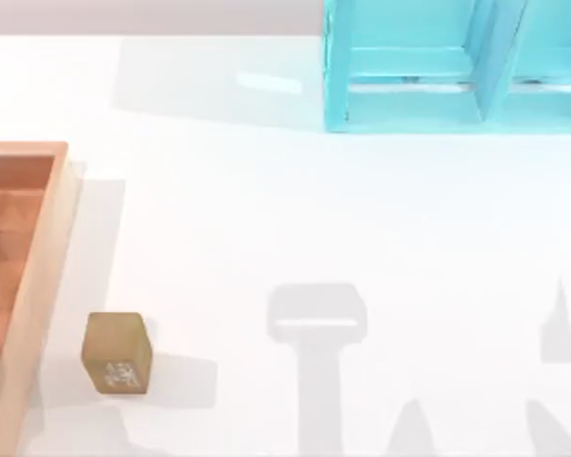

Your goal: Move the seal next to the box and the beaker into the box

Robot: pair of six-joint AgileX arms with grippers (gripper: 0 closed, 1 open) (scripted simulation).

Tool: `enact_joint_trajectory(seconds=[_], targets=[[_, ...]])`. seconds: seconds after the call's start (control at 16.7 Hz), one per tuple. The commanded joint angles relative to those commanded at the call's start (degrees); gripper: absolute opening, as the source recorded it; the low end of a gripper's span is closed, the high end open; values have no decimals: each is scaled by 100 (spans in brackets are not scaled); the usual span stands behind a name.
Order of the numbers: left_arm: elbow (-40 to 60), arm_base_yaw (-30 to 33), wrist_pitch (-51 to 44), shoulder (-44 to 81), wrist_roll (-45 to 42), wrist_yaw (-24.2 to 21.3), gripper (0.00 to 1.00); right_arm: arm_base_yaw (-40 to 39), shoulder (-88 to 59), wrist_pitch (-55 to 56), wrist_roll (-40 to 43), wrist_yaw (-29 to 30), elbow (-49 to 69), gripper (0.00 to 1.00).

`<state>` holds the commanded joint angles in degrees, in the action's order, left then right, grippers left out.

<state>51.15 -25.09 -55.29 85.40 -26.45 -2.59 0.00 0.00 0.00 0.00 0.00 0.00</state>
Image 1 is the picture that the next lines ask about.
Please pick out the light blue rack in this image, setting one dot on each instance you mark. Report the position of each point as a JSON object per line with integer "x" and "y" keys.
{"x": 409, "y": 62}

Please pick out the olive brown block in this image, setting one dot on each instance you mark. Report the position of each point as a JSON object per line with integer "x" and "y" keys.
{"x": 116, "y": 350}

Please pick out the shallow salmon-coloured box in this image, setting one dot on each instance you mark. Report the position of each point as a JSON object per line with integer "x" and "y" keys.
{"x": 38, "y": 266}

